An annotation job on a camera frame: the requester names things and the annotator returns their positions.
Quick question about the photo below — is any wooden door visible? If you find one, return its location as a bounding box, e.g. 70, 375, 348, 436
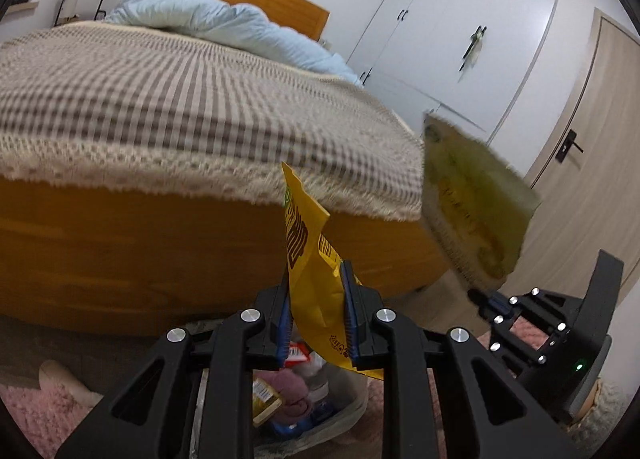
500, 6, 640, 300

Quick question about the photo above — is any black door handle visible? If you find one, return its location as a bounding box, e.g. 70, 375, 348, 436
556, 129, 585, 163

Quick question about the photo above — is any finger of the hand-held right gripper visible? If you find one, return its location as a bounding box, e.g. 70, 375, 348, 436
469, 286, 571, 335
487, 316, 548, 380

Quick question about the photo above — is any brown checkered blanket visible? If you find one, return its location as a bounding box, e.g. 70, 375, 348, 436
0, 22, 426, 222

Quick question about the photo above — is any dark blue cardboard box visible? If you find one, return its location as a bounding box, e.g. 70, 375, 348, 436
270, 419, 313, 440

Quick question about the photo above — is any wooden bed frame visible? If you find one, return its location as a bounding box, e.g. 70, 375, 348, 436
0, 0, 451, 340

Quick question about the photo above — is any pale green hanging bag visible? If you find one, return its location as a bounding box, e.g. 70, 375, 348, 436
457, 25, 488, 85

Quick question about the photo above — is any golden snack packet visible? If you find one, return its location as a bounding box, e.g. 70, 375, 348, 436
421, 112, 543, 292

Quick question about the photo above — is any floral print waste bin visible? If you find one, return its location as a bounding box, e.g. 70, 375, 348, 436
192, 319, 373, 459

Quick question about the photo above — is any white shoe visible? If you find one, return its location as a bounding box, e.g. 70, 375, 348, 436
39, 359, 103, 407

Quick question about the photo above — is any orange white snack bag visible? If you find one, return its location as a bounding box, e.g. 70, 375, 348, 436
285, 341, 312, 369

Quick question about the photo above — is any purple fleece cloth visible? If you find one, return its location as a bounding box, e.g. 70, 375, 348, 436
260, 369, 313, 427

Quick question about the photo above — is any yellow snack packet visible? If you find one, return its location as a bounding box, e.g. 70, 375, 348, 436
280, 160, 386, 382

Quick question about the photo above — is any person's right forearm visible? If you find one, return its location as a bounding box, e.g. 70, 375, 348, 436
582, 379, 632, 435

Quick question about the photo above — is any light blue duvet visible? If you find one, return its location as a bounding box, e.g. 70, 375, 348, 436
102, 0, 361, 85

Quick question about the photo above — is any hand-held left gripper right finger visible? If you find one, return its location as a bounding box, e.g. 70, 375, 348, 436
340, 259, 581, 459

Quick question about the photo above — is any wooden window sill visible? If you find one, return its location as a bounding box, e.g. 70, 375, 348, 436
0, 0, 38, 20

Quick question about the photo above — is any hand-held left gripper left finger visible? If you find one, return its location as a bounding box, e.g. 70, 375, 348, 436
55, 271, 296, 459

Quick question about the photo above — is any small yellow packet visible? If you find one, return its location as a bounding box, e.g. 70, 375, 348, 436
252, 374, 283, 429

